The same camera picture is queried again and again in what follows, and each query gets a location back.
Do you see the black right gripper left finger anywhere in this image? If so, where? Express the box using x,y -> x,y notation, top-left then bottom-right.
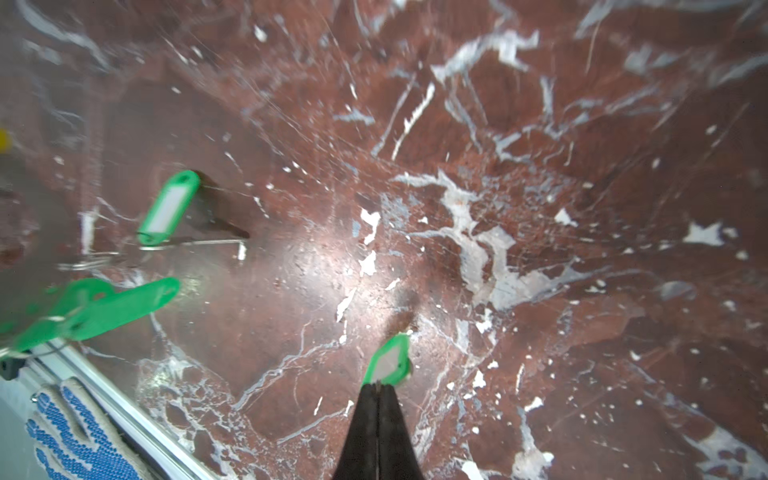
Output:
332,384 -> 379,480

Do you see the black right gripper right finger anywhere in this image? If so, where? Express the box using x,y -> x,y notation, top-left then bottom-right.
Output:
377,385 -> 424,480

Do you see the metal keyring with green tags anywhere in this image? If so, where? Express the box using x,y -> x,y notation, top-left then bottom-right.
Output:
0,169 -> 250,361

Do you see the blue white work glove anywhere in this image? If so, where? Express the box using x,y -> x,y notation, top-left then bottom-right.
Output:
25,378 -> 152,480

